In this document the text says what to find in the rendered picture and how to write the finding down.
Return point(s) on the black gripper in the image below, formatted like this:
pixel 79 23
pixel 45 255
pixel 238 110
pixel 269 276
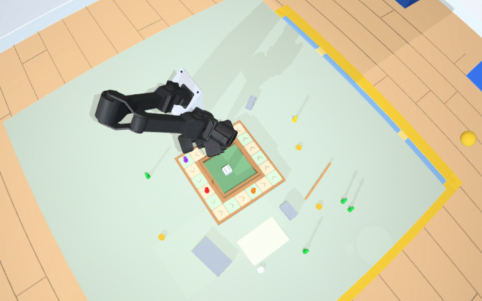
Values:
pixel 186 143

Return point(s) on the white die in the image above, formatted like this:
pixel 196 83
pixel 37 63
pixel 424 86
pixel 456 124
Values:
pixel 227 170

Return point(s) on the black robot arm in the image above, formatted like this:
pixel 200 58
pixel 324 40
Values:
pixel 114 106

